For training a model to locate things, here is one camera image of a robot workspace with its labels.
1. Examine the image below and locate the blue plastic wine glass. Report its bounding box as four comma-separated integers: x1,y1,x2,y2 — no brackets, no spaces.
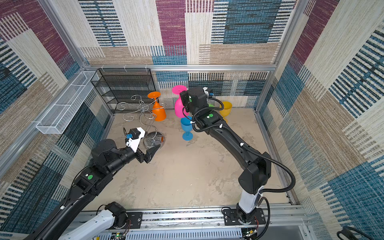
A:
181,118,193,141

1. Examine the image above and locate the black wire shelf rack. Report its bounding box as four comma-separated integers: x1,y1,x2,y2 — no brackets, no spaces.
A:
91,68,157,113

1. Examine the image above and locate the aluminium front rail frame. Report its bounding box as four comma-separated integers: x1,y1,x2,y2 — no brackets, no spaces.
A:
53,205,313,240

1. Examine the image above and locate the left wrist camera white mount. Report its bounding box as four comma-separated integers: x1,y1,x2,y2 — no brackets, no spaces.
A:
123,127,146,153

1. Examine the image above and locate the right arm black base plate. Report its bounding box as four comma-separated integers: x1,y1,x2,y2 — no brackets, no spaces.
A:
221,207,267,226

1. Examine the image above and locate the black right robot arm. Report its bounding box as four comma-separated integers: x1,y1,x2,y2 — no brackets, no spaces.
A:
180,88,271,224

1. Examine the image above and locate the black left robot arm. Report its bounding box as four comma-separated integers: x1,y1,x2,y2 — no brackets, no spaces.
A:
26,139,160,240

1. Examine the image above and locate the yellow plastic wine glass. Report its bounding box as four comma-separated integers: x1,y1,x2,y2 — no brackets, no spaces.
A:
220,101,233,119

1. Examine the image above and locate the orange plastic wine glass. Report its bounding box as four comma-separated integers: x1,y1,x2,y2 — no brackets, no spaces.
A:
148,92,167,122

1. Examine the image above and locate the white wire mesh basket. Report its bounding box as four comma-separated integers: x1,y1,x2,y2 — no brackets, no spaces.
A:
36,71,95,135

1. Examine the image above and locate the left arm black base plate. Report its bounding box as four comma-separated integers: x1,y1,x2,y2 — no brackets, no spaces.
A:
118,212,143,230

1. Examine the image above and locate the pink plastic wine glass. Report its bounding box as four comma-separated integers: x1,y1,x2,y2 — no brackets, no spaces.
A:
172,85,187,118

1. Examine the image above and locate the chrome wire wine glass rack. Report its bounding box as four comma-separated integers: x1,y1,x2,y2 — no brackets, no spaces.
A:
116,95,165,149

